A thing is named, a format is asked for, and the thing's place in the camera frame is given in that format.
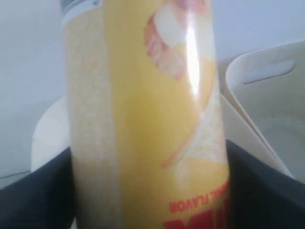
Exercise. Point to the cream bin with triangle mark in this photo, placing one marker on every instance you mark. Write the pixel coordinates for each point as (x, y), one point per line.
(51, 135)

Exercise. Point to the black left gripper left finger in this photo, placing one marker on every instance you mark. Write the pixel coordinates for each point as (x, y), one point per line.
(44, 199)

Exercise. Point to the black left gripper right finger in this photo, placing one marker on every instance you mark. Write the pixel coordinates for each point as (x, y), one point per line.
(261, 197)

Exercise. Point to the cream bin with square mark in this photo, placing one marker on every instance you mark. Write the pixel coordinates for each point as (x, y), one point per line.
(263, 103)

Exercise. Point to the yellow chip can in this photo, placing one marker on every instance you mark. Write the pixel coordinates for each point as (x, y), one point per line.
(147, 138)

